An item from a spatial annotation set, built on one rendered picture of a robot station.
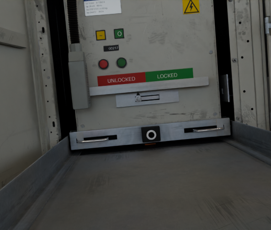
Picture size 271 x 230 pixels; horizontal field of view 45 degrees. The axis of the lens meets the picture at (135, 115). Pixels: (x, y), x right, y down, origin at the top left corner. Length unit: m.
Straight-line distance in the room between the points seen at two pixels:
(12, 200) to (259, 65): 0.85
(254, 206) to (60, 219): 0.32
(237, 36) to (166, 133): 0.39
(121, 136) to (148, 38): 0.34
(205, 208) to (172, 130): 0.57
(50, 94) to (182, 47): 0.46
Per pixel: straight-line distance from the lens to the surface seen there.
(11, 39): 0.97
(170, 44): 1.11
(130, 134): 1.09
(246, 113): 1.13
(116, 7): 1.13
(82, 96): 0.99
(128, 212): 0.57
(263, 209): 0.56
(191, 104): 1.12
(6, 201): 0.57
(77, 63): 1.00
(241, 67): 1.12
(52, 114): 1.08
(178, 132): 1.11
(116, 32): 1.11
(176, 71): 1.11
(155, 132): 1.07
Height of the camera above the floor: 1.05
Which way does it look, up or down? 5 degrees down
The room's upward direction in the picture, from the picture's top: 5 degrees counter-clockwise
